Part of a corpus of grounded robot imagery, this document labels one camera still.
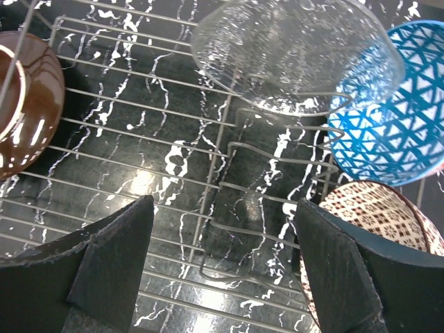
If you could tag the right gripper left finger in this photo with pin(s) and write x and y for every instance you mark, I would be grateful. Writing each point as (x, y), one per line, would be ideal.
(85, 281)

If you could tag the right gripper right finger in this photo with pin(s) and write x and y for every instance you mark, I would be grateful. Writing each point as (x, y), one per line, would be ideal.
(362, 282)

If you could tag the wire dish rack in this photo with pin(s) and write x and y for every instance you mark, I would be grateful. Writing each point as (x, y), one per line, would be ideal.
(142, 119)

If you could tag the clear glass bowl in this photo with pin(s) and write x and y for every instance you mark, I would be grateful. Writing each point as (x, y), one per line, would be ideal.
(298, 58)

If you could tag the beige patterned bowl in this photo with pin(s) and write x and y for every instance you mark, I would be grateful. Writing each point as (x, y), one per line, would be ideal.
(383, 211)

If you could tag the blue triangle pattern bowl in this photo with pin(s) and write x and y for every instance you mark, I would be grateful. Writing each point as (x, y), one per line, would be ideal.
(399, 140)

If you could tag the red floral plate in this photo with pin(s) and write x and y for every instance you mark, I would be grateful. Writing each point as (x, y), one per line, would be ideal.
(33, 104)

